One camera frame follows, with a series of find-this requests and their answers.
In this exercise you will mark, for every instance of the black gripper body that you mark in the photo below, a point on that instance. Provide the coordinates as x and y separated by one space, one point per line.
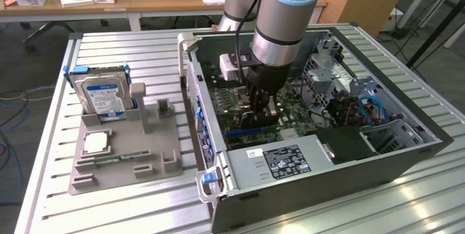
269 79

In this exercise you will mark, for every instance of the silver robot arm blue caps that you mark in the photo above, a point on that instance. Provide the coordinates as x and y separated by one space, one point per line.
283 13

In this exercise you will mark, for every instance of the silver CPU socket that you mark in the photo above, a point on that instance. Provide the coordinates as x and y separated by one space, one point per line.
238 96

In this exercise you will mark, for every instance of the green motherboard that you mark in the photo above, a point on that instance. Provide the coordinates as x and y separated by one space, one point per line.
294 119

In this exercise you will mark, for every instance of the silver chipset heatsink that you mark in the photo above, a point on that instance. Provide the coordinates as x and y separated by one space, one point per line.
289 134

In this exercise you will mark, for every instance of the blue expansion slot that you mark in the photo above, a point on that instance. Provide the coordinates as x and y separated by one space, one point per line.
235 133

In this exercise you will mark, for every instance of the blue card retention latch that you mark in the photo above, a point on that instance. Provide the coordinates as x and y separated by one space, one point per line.
198 114

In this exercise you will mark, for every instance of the perforated silver drive cage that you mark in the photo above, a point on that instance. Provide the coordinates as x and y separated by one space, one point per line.
326 76

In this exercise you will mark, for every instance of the silver power supply unit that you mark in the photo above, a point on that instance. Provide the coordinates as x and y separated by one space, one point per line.
275 160

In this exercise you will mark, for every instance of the blue case release latch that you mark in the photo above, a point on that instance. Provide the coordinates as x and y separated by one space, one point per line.
207 178

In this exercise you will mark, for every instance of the open black PC case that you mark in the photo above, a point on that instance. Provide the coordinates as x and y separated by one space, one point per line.
326 190

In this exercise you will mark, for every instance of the grey plastic parts rack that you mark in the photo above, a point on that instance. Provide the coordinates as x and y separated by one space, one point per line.
144 149

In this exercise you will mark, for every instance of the silver disk bay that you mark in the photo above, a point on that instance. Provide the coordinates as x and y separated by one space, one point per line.
396 136

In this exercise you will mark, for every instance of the black floor box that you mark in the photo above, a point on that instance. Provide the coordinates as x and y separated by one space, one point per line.
400 34

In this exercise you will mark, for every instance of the hard disk blue caddy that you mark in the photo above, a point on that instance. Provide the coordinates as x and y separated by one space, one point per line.
102 95

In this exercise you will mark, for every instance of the green RAM stick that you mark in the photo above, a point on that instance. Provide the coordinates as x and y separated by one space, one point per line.
116 158

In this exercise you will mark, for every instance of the silver CPU chip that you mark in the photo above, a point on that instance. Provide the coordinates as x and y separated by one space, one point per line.
96 142

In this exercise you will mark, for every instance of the black slanted pole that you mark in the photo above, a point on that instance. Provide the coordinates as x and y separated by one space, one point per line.
436 32

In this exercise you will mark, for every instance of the dark table corner cap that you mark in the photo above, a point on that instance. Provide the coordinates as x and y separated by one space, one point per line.
75 36

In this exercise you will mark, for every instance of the black chair base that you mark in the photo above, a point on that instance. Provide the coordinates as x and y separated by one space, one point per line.
47 31

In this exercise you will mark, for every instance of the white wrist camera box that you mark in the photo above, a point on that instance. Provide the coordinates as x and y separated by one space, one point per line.
229 68

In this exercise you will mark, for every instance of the wooden desk white frame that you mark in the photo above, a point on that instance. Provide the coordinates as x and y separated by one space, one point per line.
144 2

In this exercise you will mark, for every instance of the white table frame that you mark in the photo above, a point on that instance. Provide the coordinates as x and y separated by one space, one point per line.
417 0

